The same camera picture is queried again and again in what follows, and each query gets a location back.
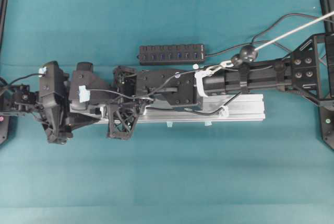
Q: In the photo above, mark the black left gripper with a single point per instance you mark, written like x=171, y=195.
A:
x=51, y=111

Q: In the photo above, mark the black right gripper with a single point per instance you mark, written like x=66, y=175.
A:
x=123, y=110

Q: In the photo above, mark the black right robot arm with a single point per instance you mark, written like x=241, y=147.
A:
x=184, y=91

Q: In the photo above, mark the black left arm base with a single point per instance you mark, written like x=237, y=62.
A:
x=4, y=128

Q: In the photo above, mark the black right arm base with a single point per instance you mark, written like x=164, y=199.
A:
x=326, y=126

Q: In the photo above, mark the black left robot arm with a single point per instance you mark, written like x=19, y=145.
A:
x=6, y=101

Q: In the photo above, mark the black USB hub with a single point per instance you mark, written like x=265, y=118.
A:
x=171, y=54

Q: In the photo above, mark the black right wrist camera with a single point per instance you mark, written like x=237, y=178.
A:
x=87, y=89

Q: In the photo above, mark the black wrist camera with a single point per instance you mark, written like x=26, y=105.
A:
x=52, y=90
x=87, y=89

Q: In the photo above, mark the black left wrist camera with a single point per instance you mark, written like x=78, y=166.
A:
x=52, y=90

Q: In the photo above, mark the white ring clip right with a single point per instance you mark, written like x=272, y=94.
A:
x=224, y=111

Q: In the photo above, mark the aluminium extrusion rail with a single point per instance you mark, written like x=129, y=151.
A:
x=249, y=107

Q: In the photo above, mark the black left frame post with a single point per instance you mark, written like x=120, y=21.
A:
x=3, y=8

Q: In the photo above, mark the black frame post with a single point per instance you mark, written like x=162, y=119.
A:
x=326, y=7
x=3, y=8

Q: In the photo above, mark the black right frame post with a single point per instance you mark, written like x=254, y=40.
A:
x=326, y=7

